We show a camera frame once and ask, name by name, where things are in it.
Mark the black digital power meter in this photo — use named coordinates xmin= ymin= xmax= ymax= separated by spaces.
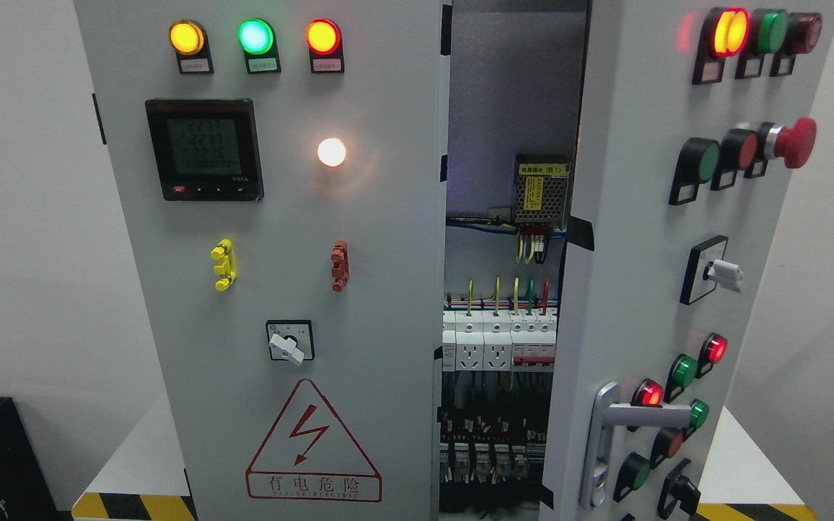
xmin=145 ymin=98 xmax=264 ymax=202

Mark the red terminal post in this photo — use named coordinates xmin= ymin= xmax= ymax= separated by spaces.
xmin=330 ymin=240 xmax=350 ymax=293

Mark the white indicator light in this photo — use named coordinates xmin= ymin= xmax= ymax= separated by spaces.
xmin=316 ymin=137 xmax=348 ymax=167

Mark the white rotary switch right door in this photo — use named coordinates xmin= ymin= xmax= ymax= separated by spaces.
xmin=679 ymin=235 xmax=744 ymax=305

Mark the grey cabinet door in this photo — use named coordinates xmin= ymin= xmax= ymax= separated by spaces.
xmin=74 ymin=1 xmax=449 ymax=520
xmin=539 ymin=1 xmax=834 ymax=520

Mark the silver door lever handle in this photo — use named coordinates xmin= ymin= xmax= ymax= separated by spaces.
xmin=579 ymin=381 xmax=693 ymax=511

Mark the yellow terminal post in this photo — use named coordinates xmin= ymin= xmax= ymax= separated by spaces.
xmin=211 ymin=238 xmax=237 ymax=292

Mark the red emergency stop button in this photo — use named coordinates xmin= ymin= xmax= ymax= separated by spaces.
xmin=757 ymin=117 xmax=817 ymax=169

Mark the yellow indicator light left door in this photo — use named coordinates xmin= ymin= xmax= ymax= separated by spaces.
xmin=168 ymin=19 xmax=206 ymax=56

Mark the red indicator light left door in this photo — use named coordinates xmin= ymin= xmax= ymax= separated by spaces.
xmin=306 ymin=19 xmax=342 ymax=56

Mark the green indicator light left door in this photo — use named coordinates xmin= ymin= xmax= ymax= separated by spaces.
xmin=237 ymin=19 xmax=275 ymax=56

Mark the white rotary selector switch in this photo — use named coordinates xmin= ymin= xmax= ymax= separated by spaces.
xmin=265 ymin=319 xmax=316 ymax=366

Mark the red electric warning sticker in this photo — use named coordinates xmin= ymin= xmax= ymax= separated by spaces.
xmin=245 ymin=378 xmax=383 ymax=502

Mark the metal mesh power supply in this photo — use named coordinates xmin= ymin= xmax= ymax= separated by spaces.
xmin=513 ymin=153 xmax=570 ymax=229

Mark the white socket breaker row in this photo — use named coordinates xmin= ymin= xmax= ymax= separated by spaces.
xmin=442 ymin=308 xmax=558 ymax=373

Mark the relay terminal row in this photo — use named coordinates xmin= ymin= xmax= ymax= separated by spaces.
xmin=437 ymin=406 xmax=549 ymax=486

